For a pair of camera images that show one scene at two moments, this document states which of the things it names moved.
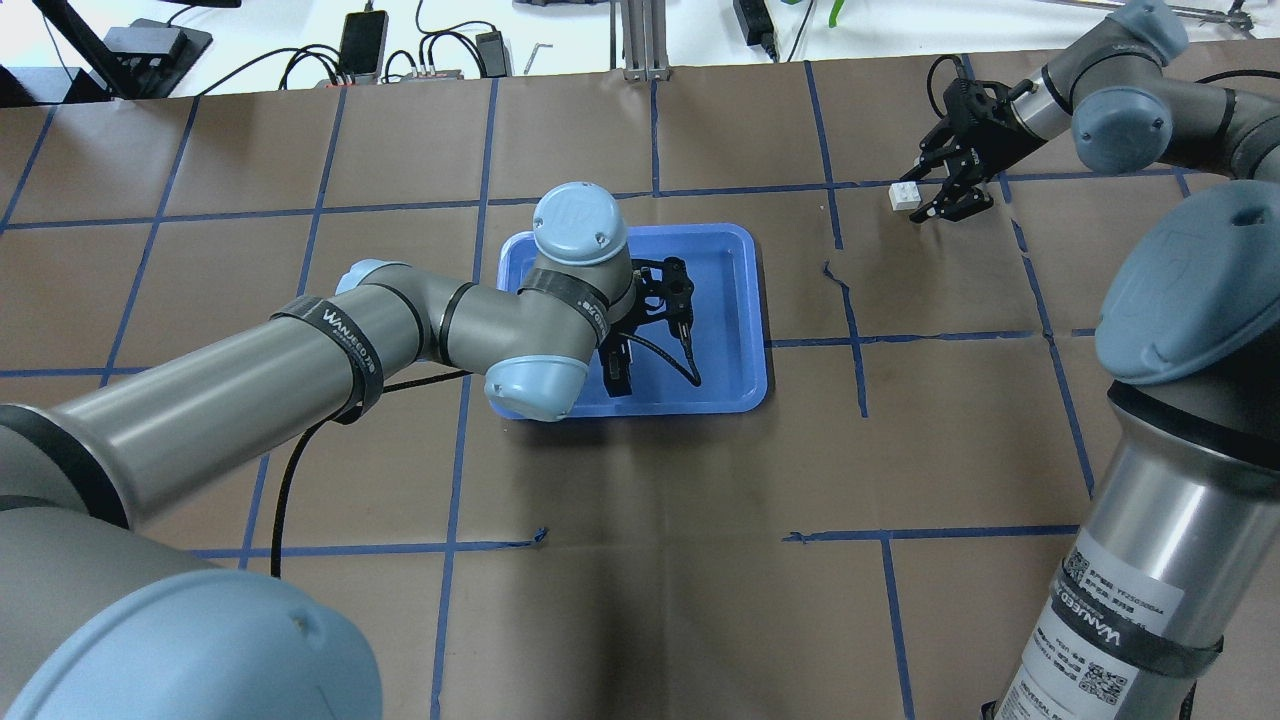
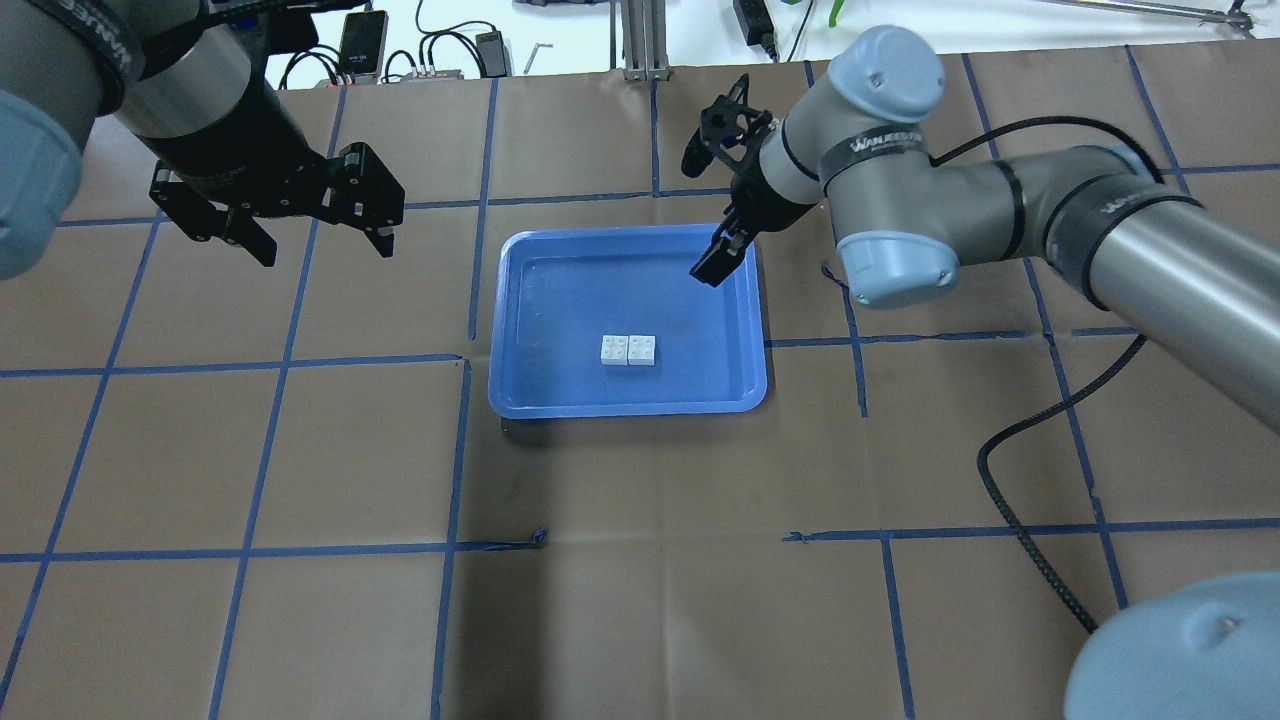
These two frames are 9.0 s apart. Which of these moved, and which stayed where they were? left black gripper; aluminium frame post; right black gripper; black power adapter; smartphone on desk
Moved: right black gripper; left black gripper
Stayed: smartphone on desk; black power adapter; aluminium frame post
